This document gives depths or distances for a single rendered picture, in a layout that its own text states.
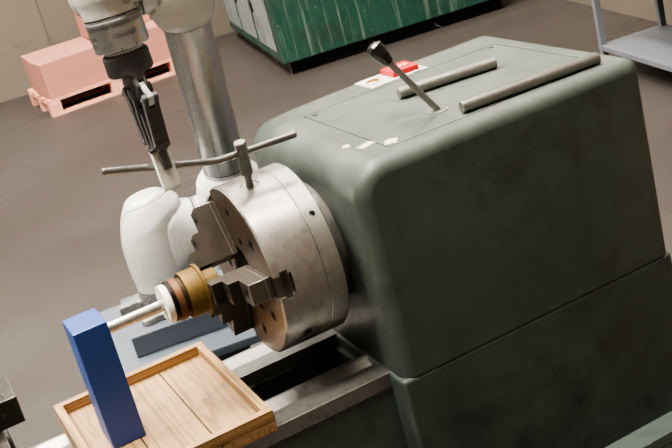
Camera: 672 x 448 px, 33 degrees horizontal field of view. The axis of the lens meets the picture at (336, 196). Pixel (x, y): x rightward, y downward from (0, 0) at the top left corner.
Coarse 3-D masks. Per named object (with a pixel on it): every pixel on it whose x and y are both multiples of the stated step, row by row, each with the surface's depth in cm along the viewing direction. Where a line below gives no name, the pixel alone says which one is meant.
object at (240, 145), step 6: (234, 144) 193; (240, 144) 193; (246, 144) 193; (240, 150) 193; (246, 150) 194; (240, 156) 194; (246, 156) 194; (240, 162) 194; (246, 162) 194; (240, 168) 195; (246, 168) 195; (246, 174) 195; (246, 180) 196; (252, 180) 197; (246, 186) 197; (252, 186) 197
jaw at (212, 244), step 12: (204, 204) 204; (192, 216) 206; (204, 216) 204; (216, 216) 204; (204, 228) 203; (216, 228) 203; (192, 240) 204; (204, 240) 202; (216, 240) 203; (228, 240) 203; (204, 252) 201; (216, 252) 202; (228, 252) 202; (240, 252) 206; (204, 264) 201; (216, 264) 204
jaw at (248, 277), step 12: (228, 276) 197; (240, 276) 195; (252, 276) 194; (264, 276) 192; (288, 276) 191; (216, 288) 196; (228, 288) 193; (240, 288) 194; (252, 288) 190; (264, 288) 191; (276, 288) 190; (288, 288) 191; (216, 300) 196; (228, 300) 196; (240, 300) 194; (252, 300) 190; (264, 300) 191
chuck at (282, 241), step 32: (224, 192) 197; (256, 192) 195; (256, 224) 191; (288, 224) 192; (256, 256) 193; (288, 256) 190; (320, 288) 193; (256, 320) 209; (288, 320) 193; (320, 320) 197
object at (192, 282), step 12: (192, 264) 200; (180, 276) 198; (192, 276) 197; (204, 276) 199; (216, 276) 199; (168, 288) 196; (180, 288) 197; (192, 288) 196; (204, 288) 197; (180, 300) 196; (192, 300) 196; (204, 300) 197; (180, 312) 196; (192, 312) 198; (204, 312) 199
